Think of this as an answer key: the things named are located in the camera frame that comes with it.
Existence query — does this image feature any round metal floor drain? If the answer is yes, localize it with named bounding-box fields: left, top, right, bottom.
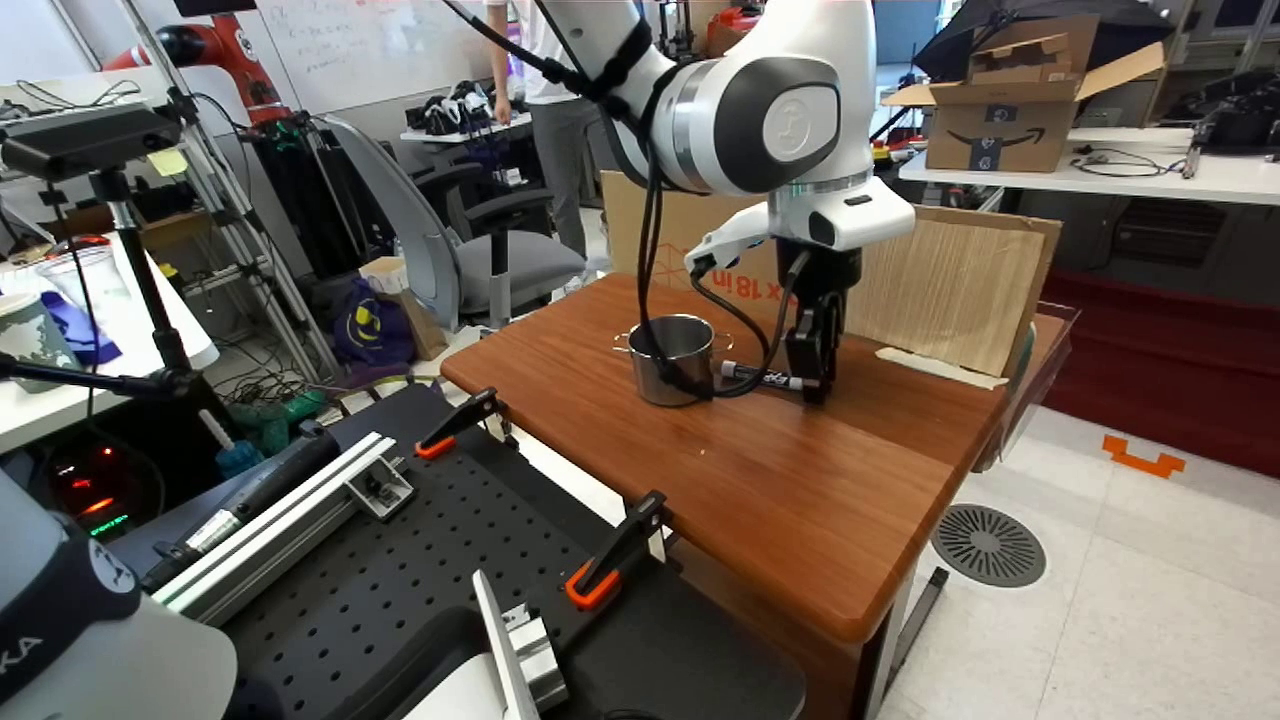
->
left=932, top=501, right=1051, bottom=590

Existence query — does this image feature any open cardboard shipping box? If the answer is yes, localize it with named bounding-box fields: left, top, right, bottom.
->
left=886, top=13, right=1173, bottom=176

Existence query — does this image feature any black marker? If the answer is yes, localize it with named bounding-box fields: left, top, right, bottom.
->
left=724, top=368, right=822, bottom=398

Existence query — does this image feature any light wood panel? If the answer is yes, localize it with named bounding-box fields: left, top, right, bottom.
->
left=845, top=204, right=1051, bottom=381

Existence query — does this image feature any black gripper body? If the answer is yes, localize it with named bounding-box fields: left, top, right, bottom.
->
left=775, top=236, right=863, bottom=342

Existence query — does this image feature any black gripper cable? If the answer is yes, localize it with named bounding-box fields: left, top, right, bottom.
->
left=435, top=0, right=806, bottom=405

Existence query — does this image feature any yellow sticky note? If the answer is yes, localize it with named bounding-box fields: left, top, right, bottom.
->
left=144, top=142, right=194, bottom=184

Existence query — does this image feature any aluminium extrusion with end plate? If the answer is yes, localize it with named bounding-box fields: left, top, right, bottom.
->
left=144, top=428, right=417, bottom=624

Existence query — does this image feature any black camera on tripod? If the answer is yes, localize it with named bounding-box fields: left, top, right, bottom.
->
left=0, top=101, right=185, bottom=184

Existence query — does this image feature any metal wire shelf rack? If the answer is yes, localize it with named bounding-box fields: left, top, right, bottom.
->
left=124, top=0, right=346, bottom=391

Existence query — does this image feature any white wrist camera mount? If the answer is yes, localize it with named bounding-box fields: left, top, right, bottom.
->
left=685, top=194, right=779, bottom=285

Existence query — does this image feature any grey seat office chair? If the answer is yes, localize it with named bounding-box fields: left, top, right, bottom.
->
left=435, top=155, right=591, bottom=330

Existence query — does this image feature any blue cloth item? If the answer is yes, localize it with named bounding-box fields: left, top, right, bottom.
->
left=37, top=287, right=124, bottom=370

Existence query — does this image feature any white strip under wood panel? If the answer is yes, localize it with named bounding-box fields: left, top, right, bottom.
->
left=874, top=342, right=1012, bottom=391

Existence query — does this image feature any brown cardboard panel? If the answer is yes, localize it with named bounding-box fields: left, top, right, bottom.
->
left=596, top=166, right=1070, bottom=385

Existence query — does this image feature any dark purple bag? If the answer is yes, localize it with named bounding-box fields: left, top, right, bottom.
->
left=314, top=273, right=425, bottom=385

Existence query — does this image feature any grey metal table leg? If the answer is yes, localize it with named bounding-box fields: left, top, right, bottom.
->
left=874, top=563, right=952, bottom=720

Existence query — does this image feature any black orange bar clamp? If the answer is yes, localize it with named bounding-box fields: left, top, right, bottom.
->
left=559, top=493, right=672, bottom=614
left=412, top=386, right=511, bottom=464

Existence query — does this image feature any plain aluminium extrusion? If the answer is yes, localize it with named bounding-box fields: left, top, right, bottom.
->
left=467, top=568, right=574, bottom=720

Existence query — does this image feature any white office desk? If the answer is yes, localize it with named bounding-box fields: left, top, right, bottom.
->
left=896, top=125, right=1280, bottom=211

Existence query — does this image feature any black camera tripod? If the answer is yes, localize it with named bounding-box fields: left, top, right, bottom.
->
left=0, top=162, right=224, bottom=415

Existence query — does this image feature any stainless steel pot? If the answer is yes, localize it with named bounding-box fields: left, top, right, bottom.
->
left=621, top=310, right=732, bottom=413

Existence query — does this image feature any black box with red lights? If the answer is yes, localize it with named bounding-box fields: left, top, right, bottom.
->
left=34, top=433, right=173, bottom=537

